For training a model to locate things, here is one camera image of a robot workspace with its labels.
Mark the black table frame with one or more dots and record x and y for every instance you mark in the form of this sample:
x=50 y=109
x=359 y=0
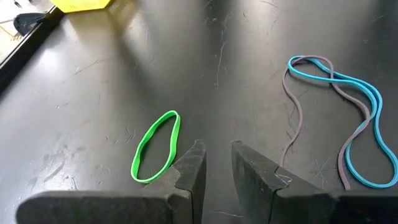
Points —
x=18 y=56

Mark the purple rubber band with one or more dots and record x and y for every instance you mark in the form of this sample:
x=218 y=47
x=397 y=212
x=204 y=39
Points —
x=300 y=118

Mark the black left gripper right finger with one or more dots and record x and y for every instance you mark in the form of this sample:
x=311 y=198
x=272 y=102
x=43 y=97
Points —
x=295 y=205

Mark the blue rubber band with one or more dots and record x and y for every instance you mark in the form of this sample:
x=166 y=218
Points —
x=376 y=186

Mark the black clamp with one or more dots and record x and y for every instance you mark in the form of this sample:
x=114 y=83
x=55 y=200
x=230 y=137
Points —
x=26 y=21

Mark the green rubber band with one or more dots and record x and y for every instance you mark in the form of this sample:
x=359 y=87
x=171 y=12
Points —
x=140 y=150

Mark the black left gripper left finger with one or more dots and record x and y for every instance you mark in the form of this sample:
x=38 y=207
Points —
x=155 y=205

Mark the yellow plastic basket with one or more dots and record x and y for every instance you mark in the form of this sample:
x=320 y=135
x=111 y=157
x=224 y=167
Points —
x=81 y=4

